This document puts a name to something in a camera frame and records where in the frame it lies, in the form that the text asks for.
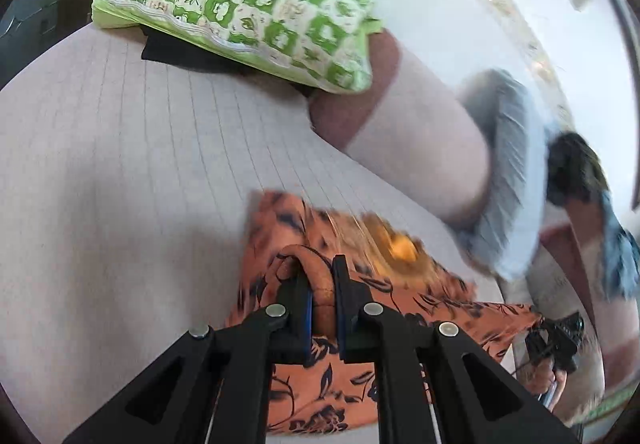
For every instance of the pink quilted sofa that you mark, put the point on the pink quilted sofa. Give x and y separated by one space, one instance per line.
125 174

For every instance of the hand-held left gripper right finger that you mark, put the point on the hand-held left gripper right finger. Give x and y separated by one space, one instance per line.
342 329

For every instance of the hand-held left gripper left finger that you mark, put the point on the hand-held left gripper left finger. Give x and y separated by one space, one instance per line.
306 324

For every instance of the grey pillow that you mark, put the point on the grey pillow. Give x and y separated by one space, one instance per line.
510 174

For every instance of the dark cloth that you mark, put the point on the dark cloth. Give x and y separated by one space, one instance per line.
170 54

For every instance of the orange floral blouse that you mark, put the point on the orange floral blouse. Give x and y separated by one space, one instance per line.
320 384

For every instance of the blue cloth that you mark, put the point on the blue cloth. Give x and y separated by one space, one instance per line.
620 249

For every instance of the person's right hand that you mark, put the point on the person's right hand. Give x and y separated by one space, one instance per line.
545 381

